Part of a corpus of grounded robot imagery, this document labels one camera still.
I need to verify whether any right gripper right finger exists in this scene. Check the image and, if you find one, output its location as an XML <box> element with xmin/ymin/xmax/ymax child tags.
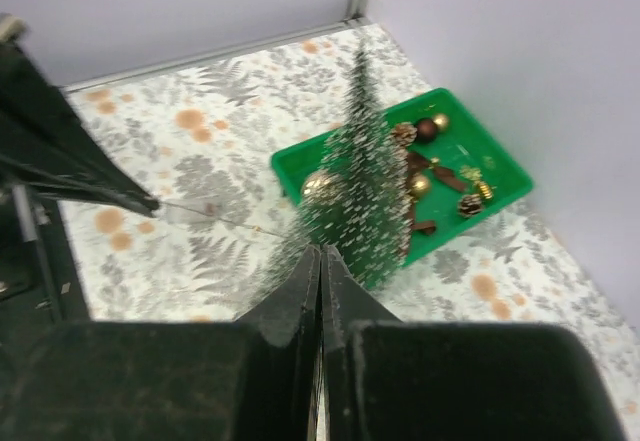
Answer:
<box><xmin>320</xmin><ymin>246</ymin><xmax>625</xmax><ymax>440</ymax></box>

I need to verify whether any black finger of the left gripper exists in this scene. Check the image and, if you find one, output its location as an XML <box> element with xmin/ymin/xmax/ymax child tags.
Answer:
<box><xmin>1</xmin><ymin>43</ymin><xmax>160</xmax><ymax>217</ymax></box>

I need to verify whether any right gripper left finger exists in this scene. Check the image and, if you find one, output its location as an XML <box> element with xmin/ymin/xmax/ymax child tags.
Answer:
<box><xmin>1</xmin><ymin>246</ymin><xmax>320</xmax><ymax>440</ymax></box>

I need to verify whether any thin fairy light wire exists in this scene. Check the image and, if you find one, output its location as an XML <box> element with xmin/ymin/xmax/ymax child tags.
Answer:
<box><xmin>154</xmin><ymin>201</ymin><xmax>301</xmax><ymax>242</ymax></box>

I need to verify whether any small green christmas tree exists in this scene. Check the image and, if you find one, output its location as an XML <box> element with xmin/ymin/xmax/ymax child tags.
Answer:
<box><xmin>265</xmin><ymin>44</ymin><xmax>411</xmax><ymax>289</ymax></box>

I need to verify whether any silver striped bauble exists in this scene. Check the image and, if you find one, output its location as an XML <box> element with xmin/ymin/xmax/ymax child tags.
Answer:
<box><xmin>301</xmin><ymin>169</ymin><xmax>344</xmax><ymax>206</ymax></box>

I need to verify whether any green plastic tray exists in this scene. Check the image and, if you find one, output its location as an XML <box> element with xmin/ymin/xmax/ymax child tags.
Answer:
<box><xmin>270</xmin><ymin>87</ymin><xmax>534</xmax><ymax>270</ymax></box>

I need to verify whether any brown ribbon bow cluster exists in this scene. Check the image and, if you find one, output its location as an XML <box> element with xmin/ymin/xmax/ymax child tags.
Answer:
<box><xmin>400</xmin><ymin>149</ymin><xmax>473</xmax><ymax>266</ymax></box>

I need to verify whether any frosted pine cone right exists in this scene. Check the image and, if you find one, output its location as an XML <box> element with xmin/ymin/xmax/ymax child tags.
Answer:
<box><xmin>457</xmin><ymin>193</ymin><xmax>485</xmax><ymax>219</ymax></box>

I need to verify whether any frosted pine cone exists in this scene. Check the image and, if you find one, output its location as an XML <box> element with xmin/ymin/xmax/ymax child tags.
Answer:
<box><xmin>457</xmin><ymin>193</ymin><xmax>485</xmax><ymax>219</ymax></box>
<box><xmin>391</xmin><ymin>122</ymin><xmax>417</xmax><ymax>148</ymax></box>

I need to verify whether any dark brown matte bauble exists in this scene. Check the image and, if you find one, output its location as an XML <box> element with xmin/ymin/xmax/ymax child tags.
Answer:
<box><xmin>415</xmin><ymin>117</ymin><xmax>440</xmax><ymax>144</ymax></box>

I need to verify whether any small gold glitter bauble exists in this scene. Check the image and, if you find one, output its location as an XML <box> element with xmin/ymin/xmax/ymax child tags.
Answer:
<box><xmin>432</xmin><ymin>113</ymin><xmax>450</xmax><ymax>132</ymax></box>

